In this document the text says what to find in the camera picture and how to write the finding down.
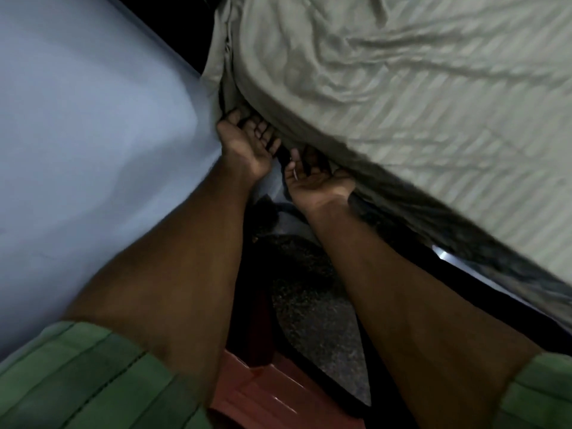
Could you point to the person's left thumb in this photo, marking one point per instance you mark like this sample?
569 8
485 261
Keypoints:
229 118

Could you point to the person's right forearm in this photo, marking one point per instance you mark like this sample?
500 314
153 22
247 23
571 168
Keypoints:
411 317

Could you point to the dark bed frame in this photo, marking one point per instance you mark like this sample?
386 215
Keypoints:
500 312

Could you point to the person's left forearm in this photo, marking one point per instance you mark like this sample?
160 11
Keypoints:
178 272

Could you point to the green striped shirt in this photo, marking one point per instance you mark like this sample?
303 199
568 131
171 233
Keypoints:
71 375

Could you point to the beige striped bed sheet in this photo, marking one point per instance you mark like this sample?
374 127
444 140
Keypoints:
402 93

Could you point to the person's left hand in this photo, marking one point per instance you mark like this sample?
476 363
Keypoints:
243 149

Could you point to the red plastic stool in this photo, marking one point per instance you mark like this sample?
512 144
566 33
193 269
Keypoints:
268 393

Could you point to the person's right thumb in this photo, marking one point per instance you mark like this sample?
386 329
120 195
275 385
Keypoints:
342 179

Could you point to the person's right hand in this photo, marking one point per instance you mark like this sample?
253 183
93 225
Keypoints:
315 187

